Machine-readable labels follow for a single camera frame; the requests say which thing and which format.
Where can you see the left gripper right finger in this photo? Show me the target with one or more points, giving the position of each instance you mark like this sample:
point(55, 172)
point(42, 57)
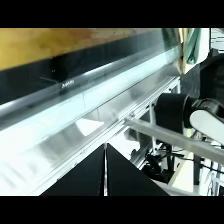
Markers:
point(126, 176)

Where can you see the beige garment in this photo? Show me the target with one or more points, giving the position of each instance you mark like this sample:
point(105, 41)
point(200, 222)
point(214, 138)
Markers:
point(182, 50)

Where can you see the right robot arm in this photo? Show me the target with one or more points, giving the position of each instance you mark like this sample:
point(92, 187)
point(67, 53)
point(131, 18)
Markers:
point(176, 111)

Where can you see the pale green shirt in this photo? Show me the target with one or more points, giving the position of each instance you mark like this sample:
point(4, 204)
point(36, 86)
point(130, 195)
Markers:
point(193, 45)

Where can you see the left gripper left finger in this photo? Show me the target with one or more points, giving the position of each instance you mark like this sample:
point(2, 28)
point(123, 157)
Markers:
point(90, 176)

